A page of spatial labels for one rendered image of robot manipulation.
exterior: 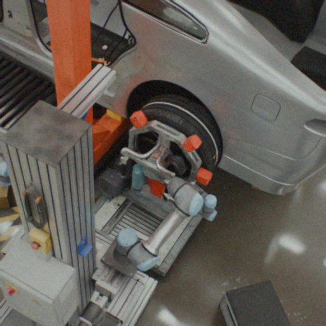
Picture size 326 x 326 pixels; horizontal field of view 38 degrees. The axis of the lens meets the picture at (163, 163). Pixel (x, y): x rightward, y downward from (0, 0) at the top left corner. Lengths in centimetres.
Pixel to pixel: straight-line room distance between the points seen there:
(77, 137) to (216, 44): 127
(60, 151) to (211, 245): 236
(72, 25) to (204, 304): 224
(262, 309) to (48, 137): 212
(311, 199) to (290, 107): 178
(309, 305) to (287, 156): 136
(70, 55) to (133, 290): 140
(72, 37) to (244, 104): 108
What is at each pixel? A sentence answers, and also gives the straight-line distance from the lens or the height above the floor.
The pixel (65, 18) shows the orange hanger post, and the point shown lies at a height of 191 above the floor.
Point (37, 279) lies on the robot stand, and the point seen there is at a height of 123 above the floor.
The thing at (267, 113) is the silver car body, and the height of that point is 143.
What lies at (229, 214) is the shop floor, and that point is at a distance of 412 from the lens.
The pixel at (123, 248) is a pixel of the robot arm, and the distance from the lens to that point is 270.
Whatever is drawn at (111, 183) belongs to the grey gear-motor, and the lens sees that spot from 367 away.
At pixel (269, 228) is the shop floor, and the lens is 414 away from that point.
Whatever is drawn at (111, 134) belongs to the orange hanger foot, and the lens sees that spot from 361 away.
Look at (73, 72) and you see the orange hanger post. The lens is 276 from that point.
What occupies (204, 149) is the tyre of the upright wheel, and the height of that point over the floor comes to 105.
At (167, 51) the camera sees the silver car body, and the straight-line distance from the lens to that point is 298.
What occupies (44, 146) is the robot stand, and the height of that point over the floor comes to 203.
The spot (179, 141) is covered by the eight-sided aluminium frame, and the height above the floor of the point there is 111.
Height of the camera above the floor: 341
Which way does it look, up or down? 52 degrees down
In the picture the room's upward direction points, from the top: 9 degrees clockwise
